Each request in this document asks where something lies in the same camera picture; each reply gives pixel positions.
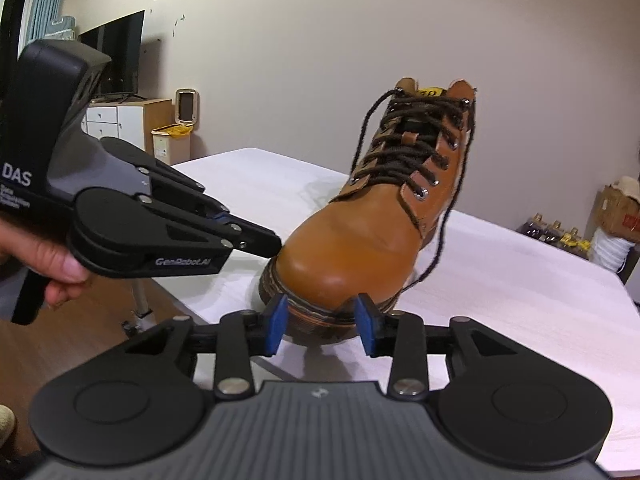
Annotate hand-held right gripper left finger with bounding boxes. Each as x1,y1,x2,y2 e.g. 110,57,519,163
126,293,290,400

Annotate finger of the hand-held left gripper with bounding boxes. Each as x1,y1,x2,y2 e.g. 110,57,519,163
166,211,285,262
144,156,237,224

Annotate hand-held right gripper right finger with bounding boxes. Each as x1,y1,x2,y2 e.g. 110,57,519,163
353,292,507,400

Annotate tan leather boot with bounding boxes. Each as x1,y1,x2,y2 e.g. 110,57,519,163
259,77,478,346

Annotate person's left hand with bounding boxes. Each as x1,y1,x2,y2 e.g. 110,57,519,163
0,209,94,309

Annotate white pedal trash bin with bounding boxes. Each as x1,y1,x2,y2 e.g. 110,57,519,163
151,89,199,167

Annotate white wooden drawer cabinet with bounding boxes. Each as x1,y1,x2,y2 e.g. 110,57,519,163
86,97,173,166

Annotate black flat television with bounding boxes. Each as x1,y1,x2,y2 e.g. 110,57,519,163
79,10,146,98

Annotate blue curtain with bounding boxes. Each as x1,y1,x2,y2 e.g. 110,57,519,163
25,0,66,43

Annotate white side table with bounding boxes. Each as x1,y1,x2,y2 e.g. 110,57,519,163
122,147,640,478

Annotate cluster of cooking oil bottles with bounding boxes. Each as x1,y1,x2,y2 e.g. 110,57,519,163
515,212,591,261

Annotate white plastic bucket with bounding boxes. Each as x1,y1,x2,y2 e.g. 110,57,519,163
590,227,638,273

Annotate printed cardboard box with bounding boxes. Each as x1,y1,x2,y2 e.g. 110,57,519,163
597,185,640,243

